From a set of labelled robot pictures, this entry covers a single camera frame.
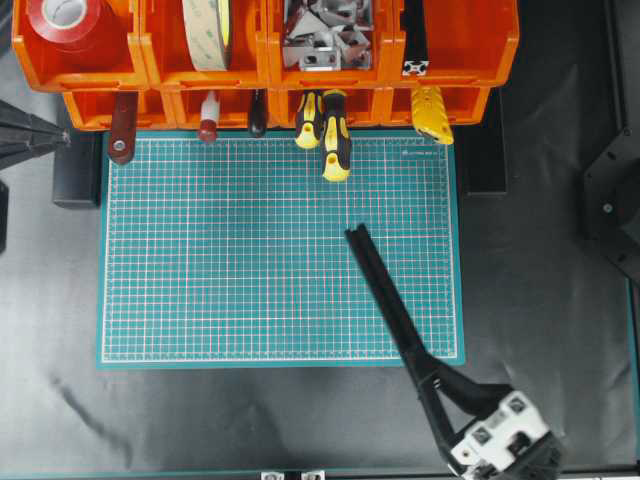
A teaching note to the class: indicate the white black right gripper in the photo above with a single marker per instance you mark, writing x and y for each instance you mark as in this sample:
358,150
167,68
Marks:
513,442

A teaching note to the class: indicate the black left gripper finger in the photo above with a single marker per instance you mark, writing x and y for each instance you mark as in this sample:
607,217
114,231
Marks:
24,136

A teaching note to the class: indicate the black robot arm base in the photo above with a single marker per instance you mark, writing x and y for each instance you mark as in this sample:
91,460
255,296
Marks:
611,203

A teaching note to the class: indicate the black block under rack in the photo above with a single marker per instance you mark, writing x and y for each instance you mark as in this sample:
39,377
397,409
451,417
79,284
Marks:
77,172

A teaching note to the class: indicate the orange container rack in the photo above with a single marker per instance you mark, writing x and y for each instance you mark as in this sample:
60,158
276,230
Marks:
471,49

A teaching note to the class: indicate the black block right of rack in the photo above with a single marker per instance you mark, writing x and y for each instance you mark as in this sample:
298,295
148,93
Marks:
481,164

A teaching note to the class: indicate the red tape roll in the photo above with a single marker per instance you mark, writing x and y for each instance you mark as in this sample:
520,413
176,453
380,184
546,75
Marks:
77,26

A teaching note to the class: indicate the double-sided foam tape roll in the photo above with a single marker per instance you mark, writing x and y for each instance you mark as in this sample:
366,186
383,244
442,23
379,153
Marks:
208,28

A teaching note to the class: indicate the green cutting mat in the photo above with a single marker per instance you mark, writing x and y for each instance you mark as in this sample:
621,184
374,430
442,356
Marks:
233,255

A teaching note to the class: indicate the yellow utility knife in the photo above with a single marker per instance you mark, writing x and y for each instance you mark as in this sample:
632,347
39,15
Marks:
429,116

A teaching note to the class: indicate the silver corner brackets pile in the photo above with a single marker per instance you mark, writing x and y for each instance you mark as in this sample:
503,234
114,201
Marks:
321,36

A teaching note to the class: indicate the brown wooden handle tool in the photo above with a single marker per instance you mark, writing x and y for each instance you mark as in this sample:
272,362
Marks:
123,128

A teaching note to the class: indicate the dark brown handle tool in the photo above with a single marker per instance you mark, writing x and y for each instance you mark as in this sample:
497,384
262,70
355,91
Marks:
258,114

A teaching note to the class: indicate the yellow black screwdriver handle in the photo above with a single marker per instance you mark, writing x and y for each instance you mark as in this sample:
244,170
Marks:
336,142

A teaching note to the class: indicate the black aluminium frame profile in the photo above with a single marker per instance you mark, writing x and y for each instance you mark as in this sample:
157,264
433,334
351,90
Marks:
413,22

